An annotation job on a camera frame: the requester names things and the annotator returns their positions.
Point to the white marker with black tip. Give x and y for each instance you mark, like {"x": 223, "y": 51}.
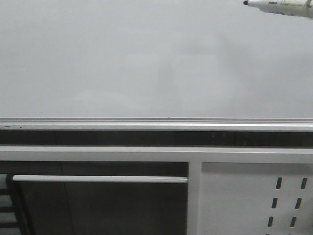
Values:
{"x": 298, "y": 8}

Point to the white perforated pegboard panel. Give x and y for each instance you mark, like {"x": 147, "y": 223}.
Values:
{"x": 256, "y": 199}

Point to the white horizontal rod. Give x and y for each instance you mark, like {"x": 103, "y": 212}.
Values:
{"x": 110, "y": 179}

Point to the white metal stand frame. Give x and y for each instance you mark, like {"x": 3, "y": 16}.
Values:
{"x": 195, "y": 156}

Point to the white whiteboard with aluminium frame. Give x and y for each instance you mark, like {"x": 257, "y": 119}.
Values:
{"x": 153, "y": 64}

